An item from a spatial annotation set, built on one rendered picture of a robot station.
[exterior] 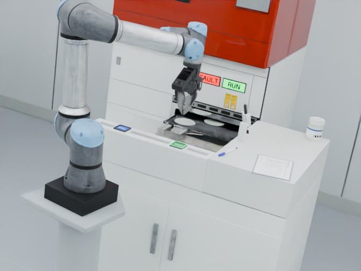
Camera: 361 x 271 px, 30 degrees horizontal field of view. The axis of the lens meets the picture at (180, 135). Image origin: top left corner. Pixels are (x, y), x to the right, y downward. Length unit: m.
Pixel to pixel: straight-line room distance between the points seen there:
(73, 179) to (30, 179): 2.16
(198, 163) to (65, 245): 0.60
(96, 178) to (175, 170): 0.42
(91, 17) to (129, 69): 1.20
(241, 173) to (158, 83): 0.92
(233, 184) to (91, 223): 0.61
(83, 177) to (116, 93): 1.15
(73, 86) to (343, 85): 2.54
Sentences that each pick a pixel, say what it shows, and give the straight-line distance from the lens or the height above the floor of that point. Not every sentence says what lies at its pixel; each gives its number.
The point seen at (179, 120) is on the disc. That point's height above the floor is 0.90.
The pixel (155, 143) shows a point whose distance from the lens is 2.71.
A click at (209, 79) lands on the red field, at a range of 3.23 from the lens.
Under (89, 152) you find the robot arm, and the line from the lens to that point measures 2.36.
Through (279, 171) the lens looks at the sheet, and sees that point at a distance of 2.63.
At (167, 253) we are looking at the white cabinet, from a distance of 2.86.
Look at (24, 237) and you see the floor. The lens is 3.88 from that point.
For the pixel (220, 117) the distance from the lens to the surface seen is 3.24.
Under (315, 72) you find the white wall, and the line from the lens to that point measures 4.62.
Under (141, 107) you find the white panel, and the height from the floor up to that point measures 0.86.
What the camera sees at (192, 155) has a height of 0.96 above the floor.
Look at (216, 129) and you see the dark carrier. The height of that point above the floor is 0.90.
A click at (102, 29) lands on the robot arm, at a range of 2.24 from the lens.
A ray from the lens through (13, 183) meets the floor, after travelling 4.50.
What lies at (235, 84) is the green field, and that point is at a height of 1.11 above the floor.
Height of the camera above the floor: 1.93
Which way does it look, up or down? 20 degrees down
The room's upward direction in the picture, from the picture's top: 9 degrees clockwise
